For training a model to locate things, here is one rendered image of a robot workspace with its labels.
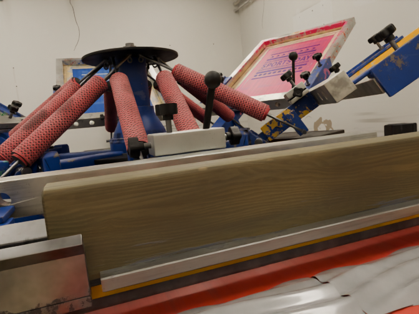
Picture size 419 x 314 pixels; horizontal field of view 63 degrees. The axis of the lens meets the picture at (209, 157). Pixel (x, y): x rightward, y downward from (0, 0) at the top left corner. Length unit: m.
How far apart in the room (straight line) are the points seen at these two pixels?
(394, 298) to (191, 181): 0.17
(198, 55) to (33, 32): 1.97
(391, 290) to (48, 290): 0.24
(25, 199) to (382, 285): 0.41
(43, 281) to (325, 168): 0.24
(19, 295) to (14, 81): 4.27
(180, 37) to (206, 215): 4.47
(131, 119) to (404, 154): 0.56
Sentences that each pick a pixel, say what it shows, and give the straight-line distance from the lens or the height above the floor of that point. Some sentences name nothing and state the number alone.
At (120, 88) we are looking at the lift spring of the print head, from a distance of 0.89.
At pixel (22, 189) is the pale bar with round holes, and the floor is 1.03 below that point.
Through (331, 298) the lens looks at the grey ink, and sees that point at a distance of 0.28.
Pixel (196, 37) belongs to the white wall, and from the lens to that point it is 4.76.
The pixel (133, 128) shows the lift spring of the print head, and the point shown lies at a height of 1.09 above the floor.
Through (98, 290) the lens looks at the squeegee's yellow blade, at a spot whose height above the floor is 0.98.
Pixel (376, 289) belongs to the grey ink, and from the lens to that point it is 0.29.
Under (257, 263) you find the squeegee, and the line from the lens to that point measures 0.31.
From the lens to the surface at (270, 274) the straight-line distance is 0.32.
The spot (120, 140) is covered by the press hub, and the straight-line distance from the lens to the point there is 1.06.
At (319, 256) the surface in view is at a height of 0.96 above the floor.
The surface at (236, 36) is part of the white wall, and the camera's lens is 4.98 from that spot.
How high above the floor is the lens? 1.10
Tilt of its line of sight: 7 degrees down
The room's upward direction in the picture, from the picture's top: 5 degrees counter-clockwise
